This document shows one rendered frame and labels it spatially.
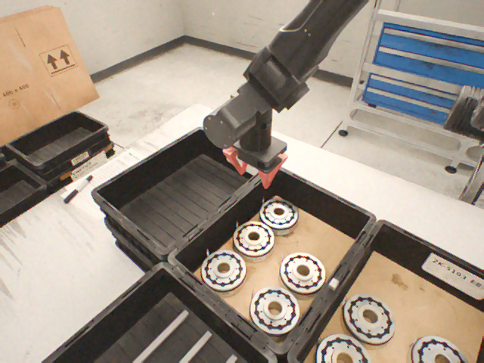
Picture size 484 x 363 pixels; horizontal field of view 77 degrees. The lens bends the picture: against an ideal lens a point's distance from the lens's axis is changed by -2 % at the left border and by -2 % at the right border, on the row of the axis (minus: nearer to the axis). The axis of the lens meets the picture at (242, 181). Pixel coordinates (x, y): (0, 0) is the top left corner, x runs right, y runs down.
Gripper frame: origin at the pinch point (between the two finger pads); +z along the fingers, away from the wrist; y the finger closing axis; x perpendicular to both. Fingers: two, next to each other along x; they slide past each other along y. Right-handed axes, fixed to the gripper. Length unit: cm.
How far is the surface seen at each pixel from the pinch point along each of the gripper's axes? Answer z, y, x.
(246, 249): 20.3, 1.3, -4.5
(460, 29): 23, 3, 185
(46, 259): 35, -48, -38
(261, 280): 22.9, 8.1, -7.6
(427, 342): 20.0, 41.5, 1.4
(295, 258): 20.4, 11.5, 0.9
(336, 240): 23.9, 16.0, 14.0
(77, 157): 56, -111, -1
